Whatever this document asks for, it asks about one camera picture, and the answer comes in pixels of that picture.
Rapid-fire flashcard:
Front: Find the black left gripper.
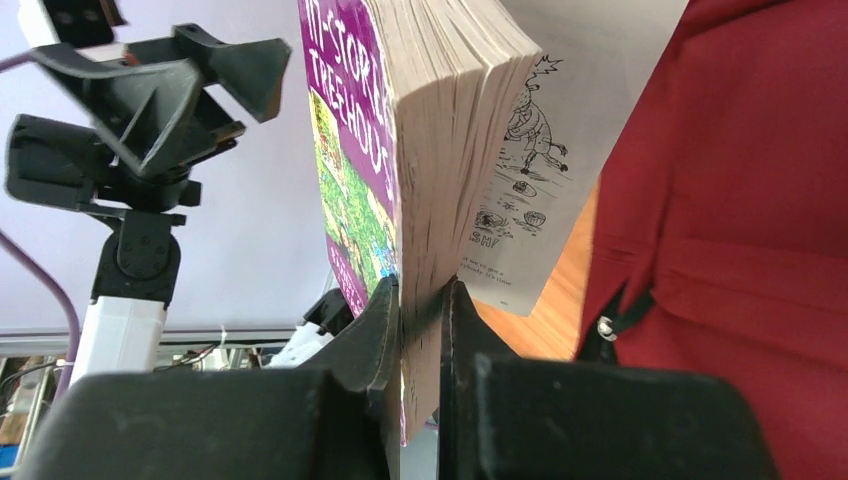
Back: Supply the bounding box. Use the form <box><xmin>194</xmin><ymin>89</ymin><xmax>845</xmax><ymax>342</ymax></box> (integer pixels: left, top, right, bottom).
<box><xmin>5</xmin><ymin>44</ymin><xmax>206</xmax><ymax>212</ymax></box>

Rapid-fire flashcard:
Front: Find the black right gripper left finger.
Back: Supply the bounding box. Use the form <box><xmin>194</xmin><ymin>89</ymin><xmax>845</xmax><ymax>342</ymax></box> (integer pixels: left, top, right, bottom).
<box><xmin>16</xmin><ymin>277</ymin><xmax>400</xmax><ymax>479</ymax></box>

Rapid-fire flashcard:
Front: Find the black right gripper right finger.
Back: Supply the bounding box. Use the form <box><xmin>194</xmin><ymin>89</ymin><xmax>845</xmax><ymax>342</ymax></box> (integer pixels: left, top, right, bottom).
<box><xmin>438</xmin><ymin>280</ymin><xmax>779</xmax><ymax>479</ymax></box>

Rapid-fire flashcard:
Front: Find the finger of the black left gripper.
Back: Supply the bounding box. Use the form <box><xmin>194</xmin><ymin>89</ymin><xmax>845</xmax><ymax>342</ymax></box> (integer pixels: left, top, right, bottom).
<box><xmin>173</xmin><ymin>24</ymin><xmax>292</xmax><ymax>123</ymax></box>

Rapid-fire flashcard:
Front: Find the purple treehouse book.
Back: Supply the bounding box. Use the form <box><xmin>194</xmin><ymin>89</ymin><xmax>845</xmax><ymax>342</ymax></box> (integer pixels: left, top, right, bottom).
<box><xmin>298</xmin><ymin>1</ymin><xmax>686</xmax><ymax>444</ymax></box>

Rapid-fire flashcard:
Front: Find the red backpack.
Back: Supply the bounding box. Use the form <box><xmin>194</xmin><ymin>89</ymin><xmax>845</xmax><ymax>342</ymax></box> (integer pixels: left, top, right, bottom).
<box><xmin>577</xmin><ymin>1</ymin><xmax>847</xmax><ymax>479</ymax></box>

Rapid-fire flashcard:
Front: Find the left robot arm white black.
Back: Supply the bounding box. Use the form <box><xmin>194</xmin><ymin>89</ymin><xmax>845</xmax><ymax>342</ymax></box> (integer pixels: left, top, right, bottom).
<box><xmin>4</xmin><ymin>23</ymin><xmax>292</xmax><ymax>388</ymax></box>

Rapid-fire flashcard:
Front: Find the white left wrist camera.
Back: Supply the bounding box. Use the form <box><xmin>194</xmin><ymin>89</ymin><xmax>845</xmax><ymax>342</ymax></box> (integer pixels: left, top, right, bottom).
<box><xmin>17</xmin><ymin>0</ymin><xmax>129</xmax><ymax>49</ymax></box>

